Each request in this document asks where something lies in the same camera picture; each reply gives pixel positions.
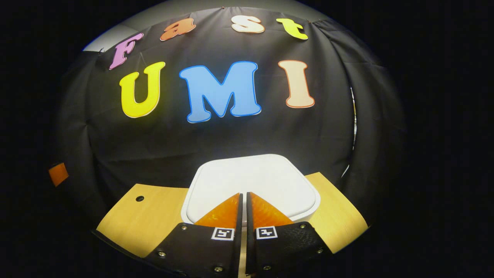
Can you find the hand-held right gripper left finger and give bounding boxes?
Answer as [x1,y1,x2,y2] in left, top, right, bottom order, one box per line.
[145,192,244,278]

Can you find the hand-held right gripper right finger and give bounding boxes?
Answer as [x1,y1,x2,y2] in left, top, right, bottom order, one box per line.
[246,192,333,276]

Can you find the wooden desktop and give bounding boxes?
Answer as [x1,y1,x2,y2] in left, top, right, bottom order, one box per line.
[96,172,369,278]

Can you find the black backdrop cloth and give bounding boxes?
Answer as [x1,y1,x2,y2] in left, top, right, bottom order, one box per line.
[50,6,406,224]

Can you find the white desktop garbage bin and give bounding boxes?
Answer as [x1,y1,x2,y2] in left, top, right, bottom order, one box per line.
[181,154,321,232]

